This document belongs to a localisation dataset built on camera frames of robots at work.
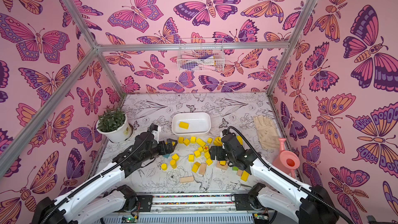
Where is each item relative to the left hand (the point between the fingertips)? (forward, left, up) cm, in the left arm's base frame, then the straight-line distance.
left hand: (172, 141), depth 80 cm
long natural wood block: (-15, -7, -13) cm, 21 cm away
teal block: (-2, +5, -13) cm, 15 cm away
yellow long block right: (-13, -38, -13) cm, 42 cm away
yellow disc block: (-9, +5, -12) cm, 16 cm away
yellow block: (+18, -3, -12) cm, 22 cm away
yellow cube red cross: (+1, -17, -11) cm, 21 cm away
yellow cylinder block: (-8, 0, -10) cm, 13 cm away
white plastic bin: (+19, -8, -13) cm, 24 cm away
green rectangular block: (-9, -33, -12) cm, 37 cm away
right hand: (-2, -23, -4) cm, 23 cm away
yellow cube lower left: (-3, 0, -12) cm, 13 cm away
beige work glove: (+11, -57, -13) cm, 60 cm away
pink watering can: (-9, -56, -2) cm, 57 cm away
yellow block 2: (-9, -12, -12) cm, 19 cm away
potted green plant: (+9, +33, +3) cm, 34 cm away
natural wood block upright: (-9, -16, -14) cm, 23 cm away
